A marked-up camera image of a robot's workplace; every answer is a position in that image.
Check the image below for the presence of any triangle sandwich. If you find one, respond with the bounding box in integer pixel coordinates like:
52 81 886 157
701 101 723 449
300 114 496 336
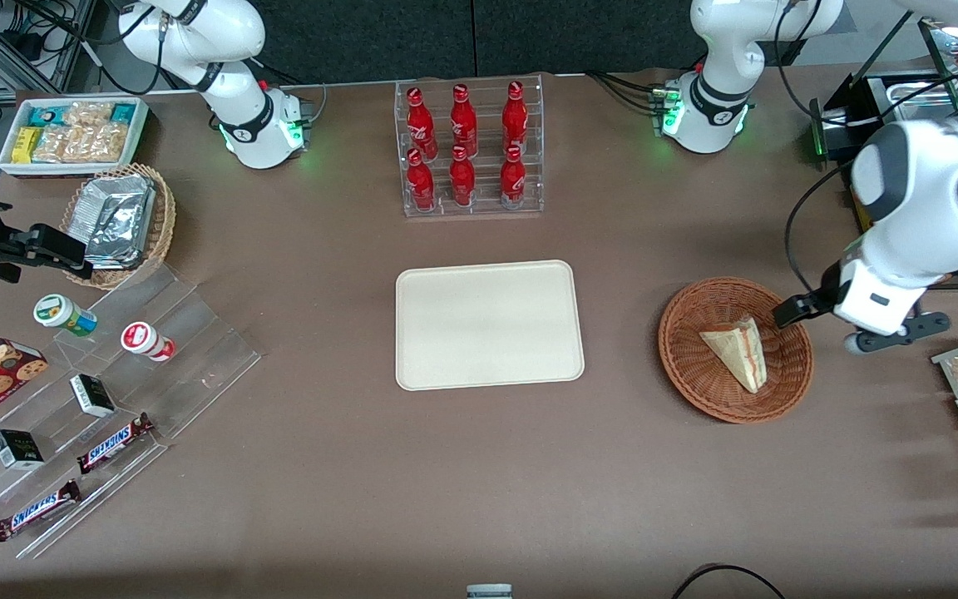
699 314 769 395

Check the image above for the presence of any light wicker basket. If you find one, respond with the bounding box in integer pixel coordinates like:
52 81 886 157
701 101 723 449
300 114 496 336
59 163 177 290

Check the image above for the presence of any brown wicker basket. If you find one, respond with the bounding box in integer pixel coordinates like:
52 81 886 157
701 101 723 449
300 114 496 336
658 276 815 425

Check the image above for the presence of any black appliance with steel tray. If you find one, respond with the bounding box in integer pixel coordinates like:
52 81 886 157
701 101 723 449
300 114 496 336
808 17 958 289

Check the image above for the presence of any beige plastic tray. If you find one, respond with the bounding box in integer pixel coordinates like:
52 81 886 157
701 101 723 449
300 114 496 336
395 260 586 392

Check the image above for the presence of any silver foil packet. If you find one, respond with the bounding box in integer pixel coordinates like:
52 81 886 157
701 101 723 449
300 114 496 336
80 175 156 246
84 237 149 270

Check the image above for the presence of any green lid yogurt cup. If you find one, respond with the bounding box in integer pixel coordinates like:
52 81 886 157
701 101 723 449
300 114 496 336
33 294 99 338

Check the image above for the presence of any white plastic snack bin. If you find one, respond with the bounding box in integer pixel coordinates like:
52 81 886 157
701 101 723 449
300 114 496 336
0 96 151 178

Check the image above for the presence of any yellow snack pack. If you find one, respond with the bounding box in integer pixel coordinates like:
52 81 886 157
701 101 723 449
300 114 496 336
12 126 42 165

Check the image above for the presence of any clear bag of crackers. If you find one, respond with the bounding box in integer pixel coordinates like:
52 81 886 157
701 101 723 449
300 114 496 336
65 123 130 164
32 125 69 164
63 101 115 128

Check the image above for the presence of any red lid yogurt cup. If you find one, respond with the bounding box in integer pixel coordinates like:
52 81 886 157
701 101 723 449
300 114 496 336
120 321 176 363

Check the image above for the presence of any small black box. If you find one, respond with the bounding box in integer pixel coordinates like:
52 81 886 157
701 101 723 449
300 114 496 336
0 428 46 472
69 374 117 418

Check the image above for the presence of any clear acrylic tiered shelf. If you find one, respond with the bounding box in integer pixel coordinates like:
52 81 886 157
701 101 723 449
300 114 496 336
0 262 263 560

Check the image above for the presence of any Snickers bar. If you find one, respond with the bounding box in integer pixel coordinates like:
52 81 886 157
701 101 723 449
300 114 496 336
77 413 156 476
0 480 82 543

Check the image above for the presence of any red cola bottle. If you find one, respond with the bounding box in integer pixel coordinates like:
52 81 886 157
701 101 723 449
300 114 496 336
501 81 529 155
499 145 528 210
406 87 439 159
449 84 479 157
406 148 437 212
448 146 477 208

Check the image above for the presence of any clear acrylic bottle rack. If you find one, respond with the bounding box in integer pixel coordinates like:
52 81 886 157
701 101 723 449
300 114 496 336
393 74 546 220

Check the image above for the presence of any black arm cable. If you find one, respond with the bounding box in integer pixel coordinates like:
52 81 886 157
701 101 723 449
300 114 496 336
784 161 859 297

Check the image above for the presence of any aluminium frame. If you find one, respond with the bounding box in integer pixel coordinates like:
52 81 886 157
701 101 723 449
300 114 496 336
0 0 99 94

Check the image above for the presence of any black cable bundle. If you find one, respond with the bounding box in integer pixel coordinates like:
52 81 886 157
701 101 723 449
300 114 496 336
585 70 666 115
0 0 174 95

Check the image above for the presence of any black table cable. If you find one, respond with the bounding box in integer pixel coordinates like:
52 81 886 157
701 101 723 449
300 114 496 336
669 563 788 599

